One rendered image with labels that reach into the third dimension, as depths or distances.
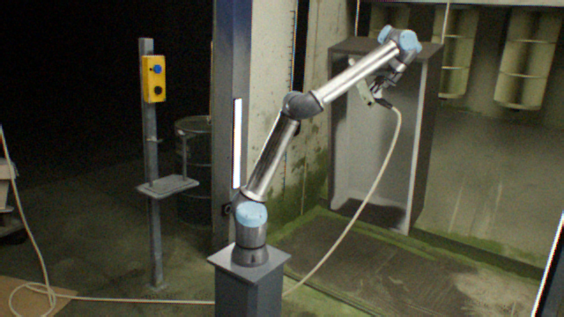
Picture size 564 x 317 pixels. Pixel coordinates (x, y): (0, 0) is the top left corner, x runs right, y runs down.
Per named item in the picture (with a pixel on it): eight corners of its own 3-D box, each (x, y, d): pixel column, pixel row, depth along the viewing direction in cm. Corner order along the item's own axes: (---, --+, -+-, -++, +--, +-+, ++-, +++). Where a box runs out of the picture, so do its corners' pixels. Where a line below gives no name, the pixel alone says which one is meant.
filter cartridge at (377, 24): (396, 93, 402) (409, 3, 373) (402, 101, 368) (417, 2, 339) (358, 91, 405) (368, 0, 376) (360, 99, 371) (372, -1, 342)
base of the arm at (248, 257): (252, 272, 197) (253, 254, 194) (223, 258, 207) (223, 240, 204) (276, 255, 212) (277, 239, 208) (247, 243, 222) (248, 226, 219)
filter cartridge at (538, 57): (538, 119, 329) (566, 9, 304) (539, 127, 298) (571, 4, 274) (488, 112, 345) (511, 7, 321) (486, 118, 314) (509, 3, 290)
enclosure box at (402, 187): (348, 187, 333) (352, 35, 276) (423, 209, 303) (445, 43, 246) (327, 210, 308) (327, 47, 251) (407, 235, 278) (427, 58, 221)
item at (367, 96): (400, 116, 220) (367, 97, 211) (394, 122, 222) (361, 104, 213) (377, 72, 257) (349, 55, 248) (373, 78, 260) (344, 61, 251)
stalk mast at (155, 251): (158, 281, 289) (146, 38, 237) (163, 284, 286) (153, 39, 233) (151, 285, 284) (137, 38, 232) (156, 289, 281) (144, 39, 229)
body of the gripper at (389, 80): (389, 93, 220) (404, 75, 214) (376, 86, 217) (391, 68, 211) (385, 85, 226) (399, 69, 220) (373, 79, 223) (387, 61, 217)
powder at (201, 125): (166, 121, 369) (166, 120, 368) (220, 116, 399) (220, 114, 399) (191, 136, 328) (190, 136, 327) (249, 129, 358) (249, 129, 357)
